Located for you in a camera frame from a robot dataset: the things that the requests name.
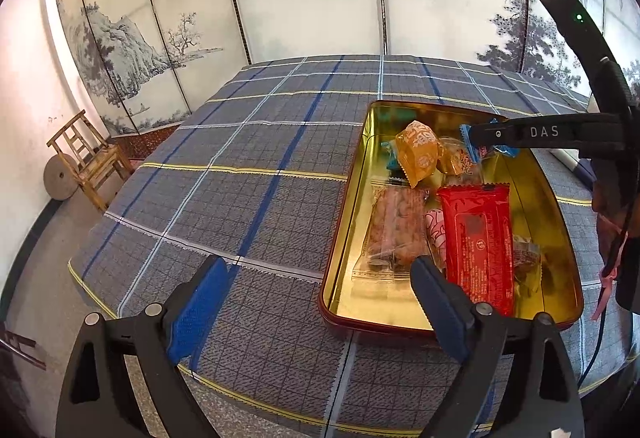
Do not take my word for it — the round millstone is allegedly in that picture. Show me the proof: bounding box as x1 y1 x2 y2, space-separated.
42 155 80 201

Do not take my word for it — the plaid tablecloth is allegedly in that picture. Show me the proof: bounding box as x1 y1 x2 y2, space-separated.
67 54 634 437

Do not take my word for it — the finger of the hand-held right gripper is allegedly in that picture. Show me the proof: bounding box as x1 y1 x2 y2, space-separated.
470 113 624 151

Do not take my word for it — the light bamboo chair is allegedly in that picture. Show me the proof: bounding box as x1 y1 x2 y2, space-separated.
46 110 135 213

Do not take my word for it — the dark snack clear packet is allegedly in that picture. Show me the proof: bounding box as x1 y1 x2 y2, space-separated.
512 235 544 291

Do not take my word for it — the red snack packet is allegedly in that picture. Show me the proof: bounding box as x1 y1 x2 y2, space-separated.
437 183 516 318

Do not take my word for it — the long clear orange snack packet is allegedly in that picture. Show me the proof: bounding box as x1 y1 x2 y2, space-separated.
351 184 432 282

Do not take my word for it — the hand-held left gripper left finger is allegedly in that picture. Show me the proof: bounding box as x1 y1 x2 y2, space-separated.
55 254 231 438

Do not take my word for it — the clear round pastry packet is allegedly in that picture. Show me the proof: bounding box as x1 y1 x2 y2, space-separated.
437 137 484 177

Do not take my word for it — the gold rectangular tin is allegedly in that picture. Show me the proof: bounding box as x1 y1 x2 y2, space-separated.
318 100 585 338

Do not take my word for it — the pink patterned snack packet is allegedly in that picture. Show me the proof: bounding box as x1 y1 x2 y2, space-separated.
423 208 449 265

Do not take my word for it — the teal wrapped candy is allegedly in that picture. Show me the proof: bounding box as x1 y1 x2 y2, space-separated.
381 141 407 179

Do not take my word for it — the black cable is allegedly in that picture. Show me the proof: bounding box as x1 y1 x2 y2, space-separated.
577 198 632 395

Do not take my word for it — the small blue candy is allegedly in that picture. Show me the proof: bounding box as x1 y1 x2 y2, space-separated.
458 118 521 164

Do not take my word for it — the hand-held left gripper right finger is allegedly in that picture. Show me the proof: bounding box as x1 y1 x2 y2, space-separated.
410 255 586 438

